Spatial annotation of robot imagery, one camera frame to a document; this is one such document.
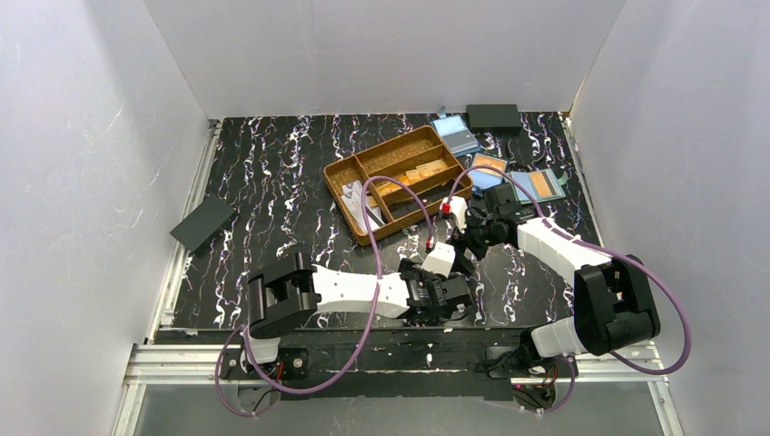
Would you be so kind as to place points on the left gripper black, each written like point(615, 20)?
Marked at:
point(456, 292)

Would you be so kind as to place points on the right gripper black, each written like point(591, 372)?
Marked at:
point(477, 234)

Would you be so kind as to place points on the green card wallet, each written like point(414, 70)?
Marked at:
point(543, 185)

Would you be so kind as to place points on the dark grey card case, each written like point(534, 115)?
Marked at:
point(203, 223)

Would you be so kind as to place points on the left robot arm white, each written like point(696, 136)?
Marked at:
point(284, 296)

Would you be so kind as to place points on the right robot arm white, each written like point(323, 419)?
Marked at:
point(613, 305)

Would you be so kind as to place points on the black cards in tray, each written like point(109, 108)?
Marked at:
point(436, 194)

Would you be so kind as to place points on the blue card holder orange card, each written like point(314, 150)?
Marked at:
point(487, 172)

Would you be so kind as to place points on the tan cards in tray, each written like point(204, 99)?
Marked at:
point(412, 176)

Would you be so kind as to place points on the light blue card holder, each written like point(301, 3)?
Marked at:
point(455, 134)

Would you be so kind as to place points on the white cards in tray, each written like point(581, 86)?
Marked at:
point(361, 206)

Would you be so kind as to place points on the brown woven organizer tray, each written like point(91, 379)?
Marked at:
point(389, 158)

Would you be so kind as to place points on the black box at back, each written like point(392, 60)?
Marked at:
point(504, 117)

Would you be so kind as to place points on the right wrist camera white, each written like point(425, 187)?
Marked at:
point(455, 208)

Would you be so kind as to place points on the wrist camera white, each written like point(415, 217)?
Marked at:
point(440, 258)
point(455, 208)

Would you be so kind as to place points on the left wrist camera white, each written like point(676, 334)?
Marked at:
point(440, 258)

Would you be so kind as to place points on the aluminium frame rail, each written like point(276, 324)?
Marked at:
point(156, 364)

